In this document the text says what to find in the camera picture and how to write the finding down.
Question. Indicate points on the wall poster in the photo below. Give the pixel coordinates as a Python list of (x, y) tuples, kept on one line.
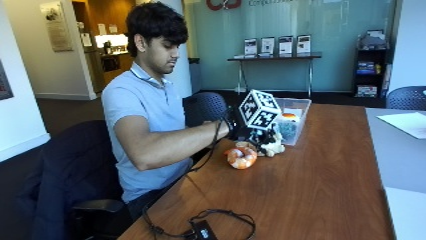
[(56, 26)]

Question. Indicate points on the white marker cube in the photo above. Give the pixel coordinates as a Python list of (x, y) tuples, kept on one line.
[(260, 109)]

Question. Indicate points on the white paper sheet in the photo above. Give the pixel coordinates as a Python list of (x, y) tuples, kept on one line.
[(406, 124)]

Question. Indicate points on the black office chair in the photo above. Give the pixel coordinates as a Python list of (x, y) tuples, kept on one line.
[(95, 206)]

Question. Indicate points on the black electronic box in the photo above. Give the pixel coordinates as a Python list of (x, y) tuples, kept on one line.
[(205, 230)]

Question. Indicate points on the teal toy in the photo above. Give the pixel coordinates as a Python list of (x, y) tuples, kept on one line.
[(286, 130)]

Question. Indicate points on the dark jacket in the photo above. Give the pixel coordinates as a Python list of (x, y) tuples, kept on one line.
[(75, 166)]

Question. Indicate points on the blue perforated chair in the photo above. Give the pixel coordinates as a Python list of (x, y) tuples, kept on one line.
[(206, 107), (406, 97)]

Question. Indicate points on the the person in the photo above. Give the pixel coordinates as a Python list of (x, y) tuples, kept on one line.
[(141, 100)]

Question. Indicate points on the dark framed picture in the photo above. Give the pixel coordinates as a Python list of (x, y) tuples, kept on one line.
[(4, 81)]

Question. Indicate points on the orange shrimp plush toy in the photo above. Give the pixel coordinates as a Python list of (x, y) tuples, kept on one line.
[(241, 157)]

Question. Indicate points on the clear plastic storage bin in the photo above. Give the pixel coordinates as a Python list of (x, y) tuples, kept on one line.
[(297, 113)]

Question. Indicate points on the framed brochure stand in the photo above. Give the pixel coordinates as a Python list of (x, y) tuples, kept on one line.
[(268, 45), (285, 44), (304, 43), (250, 46)]

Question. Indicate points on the black coffee machine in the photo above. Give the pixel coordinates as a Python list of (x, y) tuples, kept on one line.
[(107, 47)]

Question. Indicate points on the dark console table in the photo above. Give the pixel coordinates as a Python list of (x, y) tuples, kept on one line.
[(274, 58)]

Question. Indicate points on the black bookshelf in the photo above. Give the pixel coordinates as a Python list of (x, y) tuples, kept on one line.
[(369, 71)]

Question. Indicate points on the black and white plush toy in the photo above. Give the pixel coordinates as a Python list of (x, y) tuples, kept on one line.
[(273, 145)]

